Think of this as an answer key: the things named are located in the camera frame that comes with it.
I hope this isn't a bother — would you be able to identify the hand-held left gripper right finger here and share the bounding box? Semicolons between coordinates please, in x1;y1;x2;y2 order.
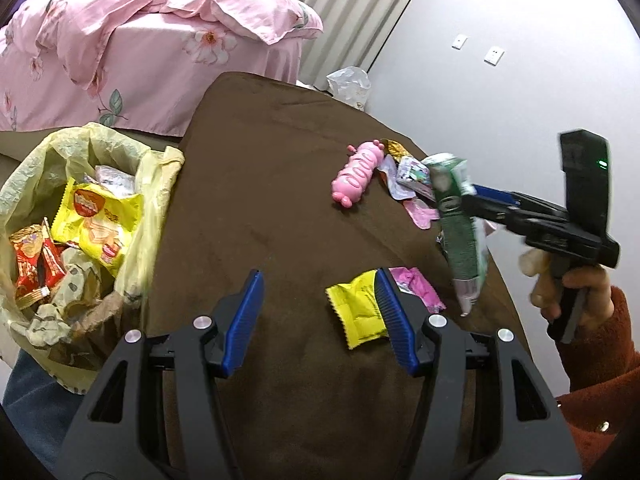
374;267;583;480

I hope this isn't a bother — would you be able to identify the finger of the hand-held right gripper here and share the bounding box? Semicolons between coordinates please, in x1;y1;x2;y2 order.
472;185;531;211
461;194;512;227

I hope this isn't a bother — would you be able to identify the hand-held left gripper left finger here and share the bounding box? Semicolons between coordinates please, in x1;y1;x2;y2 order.
55;269;266;480

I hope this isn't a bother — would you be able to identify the green snack packet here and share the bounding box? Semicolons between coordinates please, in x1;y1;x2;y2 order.
430;154;488;317

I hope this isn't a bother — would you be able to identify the small yellow packet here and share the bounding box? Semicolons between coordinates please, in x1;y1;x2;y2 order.
326;270;391;350

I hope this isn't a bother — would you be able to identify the yellow biscuit packet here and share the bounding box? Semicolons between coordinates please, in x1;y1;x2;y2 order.
50;178;146;278

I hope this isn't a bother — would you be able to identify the pink white wrapper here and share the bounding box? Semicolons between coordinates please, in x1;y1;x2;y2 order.
82;164;138;200

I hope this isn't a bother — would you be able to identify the red snack packet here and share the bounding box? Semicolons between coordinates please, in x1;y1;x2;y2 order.
9;224;48;307
40;217;68;283

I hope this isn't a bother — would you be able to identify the bin with yellow plastic bag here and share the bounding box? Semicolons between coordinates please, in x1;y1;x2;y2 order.
0;122;185;395

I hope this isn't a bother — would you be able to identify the person's right forearm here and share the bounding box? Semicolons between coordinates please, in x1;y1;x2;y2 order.
552;287;640;480

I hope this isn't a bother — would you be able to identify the person's right hand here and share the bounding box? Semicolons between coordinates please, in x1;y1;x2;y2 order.
520;249;616;335

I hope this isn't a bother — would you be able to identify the magenta wrapper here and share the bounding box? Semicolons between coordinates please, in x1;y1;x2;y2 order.
390;266;446;313

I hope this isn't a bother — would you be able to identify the pale pink wrapper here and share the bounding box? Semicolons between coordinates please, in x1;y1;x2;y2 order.
404;197;441;231

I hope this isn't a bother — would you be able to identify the colourful printed wrapper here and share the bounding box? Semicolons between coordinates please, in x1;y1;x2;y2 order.
392;156;433;201

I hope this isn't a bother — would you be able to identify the gold foil wrapper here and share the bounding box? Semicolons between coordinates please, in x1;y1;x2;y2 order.
378;138;411;163

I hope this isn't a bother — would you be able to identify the pink caterpillar toy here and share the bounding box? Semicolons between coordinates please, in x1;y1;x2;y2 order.
331;141;386;208

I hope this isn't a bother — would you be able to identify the crumpled patterned paper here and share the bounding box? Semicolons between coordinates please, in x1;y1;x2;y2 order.
20;247;131;361

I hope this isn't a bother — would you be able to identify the white plastic bag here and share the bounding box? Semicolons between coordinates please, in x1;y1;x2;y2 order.
326;66;371;111

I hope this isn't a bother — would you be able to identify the person's jeans leg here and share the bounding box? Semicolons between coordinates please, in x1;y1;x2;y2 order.
0;350;81;466

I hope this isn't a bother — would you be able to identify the white pleated curtain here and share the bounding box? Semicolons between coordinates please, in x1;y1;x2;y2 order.
250;0;436;91

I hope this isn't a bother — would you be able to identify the bed with pink sheet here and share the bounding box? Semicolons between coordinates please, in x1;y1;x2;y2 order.
0;10;326;161

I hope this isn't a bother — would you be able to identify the pink floral duvet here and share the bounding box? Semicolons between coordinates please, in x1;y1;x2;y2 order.
0;0;325;98

